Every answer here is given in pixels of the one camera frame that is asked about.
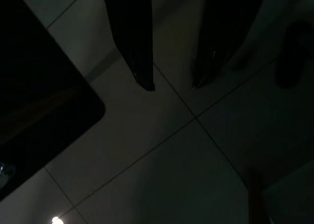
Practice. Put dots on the brown wooden furniture leg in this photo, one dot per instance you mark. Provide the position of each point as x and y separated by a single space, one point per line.
257 197

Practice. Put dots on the dark slipper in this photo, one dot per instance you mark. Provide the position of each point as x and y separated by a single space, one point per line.
293 54

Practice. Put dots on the light wooden table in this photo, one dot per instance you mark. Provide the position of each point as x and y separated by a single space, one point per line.
36 86

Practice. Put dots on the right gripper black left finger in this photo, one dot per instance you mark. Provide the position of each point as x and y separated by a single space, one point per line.
133 37

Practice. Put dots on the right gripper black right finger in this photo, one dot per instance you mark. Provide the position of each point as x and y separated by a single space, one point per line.
220 32

